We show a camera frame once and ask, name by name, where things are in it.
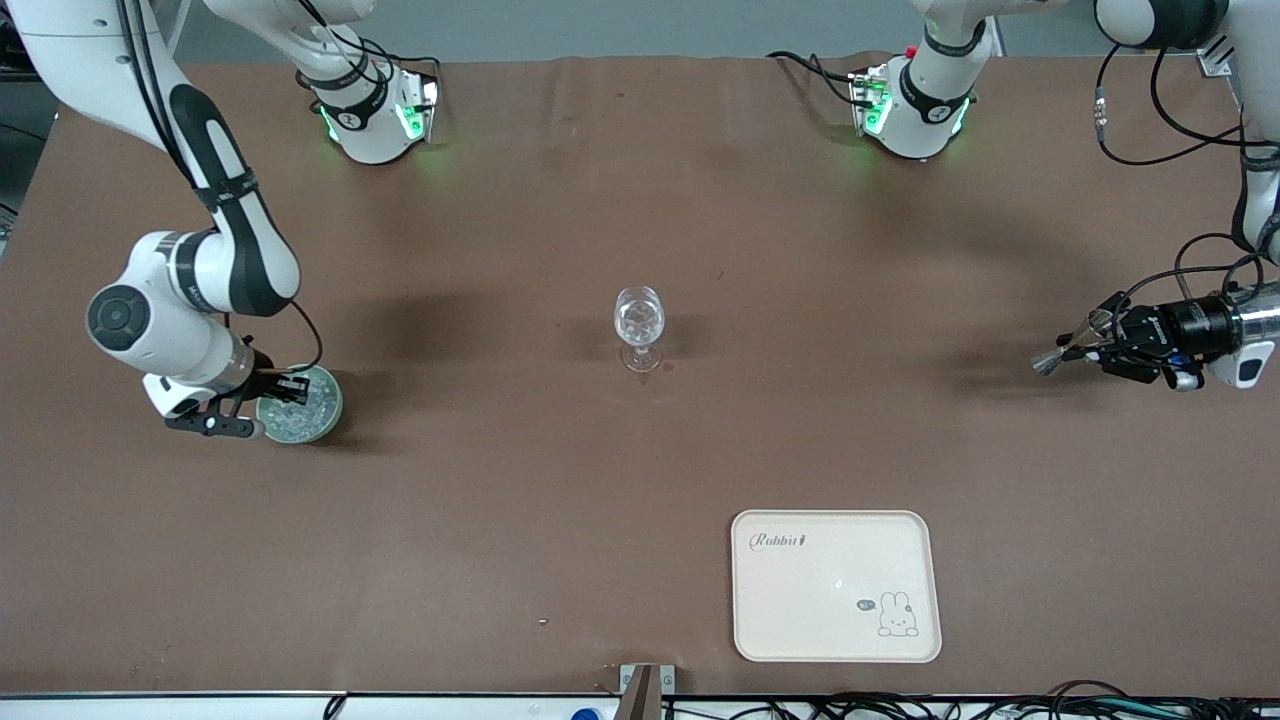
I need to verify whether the steel double jigger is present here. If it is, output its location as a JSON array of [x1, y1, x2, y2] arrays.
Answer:
[[1033, 310, 1113, 377]]

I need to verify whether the pile of clear ice cubes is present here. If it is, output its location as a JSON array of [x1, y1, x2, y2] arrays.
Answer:
[[270, 385, 336, 439]]

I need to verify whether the clear wine glass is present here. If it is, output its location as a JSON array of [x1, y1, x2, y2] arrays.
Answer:
[[613, 285, 666, 374]]

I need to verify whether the green ceramic bowl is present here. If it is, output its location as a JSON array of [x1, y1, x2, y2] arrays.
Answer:
[[255, 363, 344, 445]]

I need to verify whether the brown table cover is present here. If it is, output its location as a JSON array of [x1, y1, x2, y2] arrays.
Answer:
[[0, 52, 1280, 698]]

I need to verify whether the cream rabbit print tray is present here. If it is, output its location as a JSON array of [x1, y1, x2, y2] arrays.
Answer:
[[731, 509, 943, 664]]

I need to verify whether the white table edge rail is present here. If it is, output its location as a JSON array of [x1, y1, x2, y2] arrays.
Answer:
[[0, 693, 1280, 720]]

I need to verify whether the black right base cable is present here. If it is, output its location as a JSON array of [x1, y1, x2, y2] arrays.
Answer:
[[370, 50, 443, 83]]

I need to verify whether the black base cable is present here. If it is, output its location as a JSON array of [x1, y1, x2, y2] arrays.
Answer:
[[370, 50, 443, 83], [766, 50, 863, 109]]

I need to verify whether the black left base cable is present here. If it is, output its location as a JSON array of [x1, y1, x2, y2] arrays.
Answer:
[[766, 50, 863, 109]]

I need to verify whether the black cable bundle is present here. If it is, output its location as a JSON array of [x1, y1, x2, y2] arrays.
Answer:
[[665, 680, 1280, 720]]

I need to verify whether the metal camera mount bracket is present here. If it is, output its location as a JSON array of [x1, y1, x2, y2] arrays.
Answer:
[[619, 663, 676, 720]]

